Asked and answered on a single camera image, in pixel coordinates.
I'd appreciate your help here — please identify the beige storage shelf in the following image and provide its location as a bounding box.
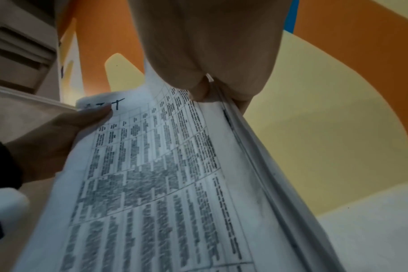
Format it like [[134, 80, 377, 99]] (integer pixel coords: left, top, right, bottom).
[[0, 0, 61, 95]]

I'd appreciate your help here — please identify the person's left hand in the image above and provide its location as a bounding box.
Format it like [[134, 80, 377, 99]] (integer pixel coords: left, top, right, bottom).
[[4, 105, 113, 184]]

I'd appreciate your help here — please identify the stack of printed paper sheets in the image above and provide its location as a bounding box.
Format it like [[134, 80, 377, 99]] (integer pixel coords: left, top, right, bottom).
[[17, 57, 355, 272]]

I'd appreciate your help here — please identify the person's right hand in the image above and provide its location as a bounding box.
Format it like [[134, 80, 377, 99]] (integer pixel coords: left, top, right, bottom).
[[127, 0, 290, 113]]

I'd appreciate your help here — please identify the black wrist strap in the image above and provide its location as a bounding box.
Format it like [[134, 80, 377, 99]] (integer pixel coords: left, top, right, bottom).
[[0, 138, 24, 191]]

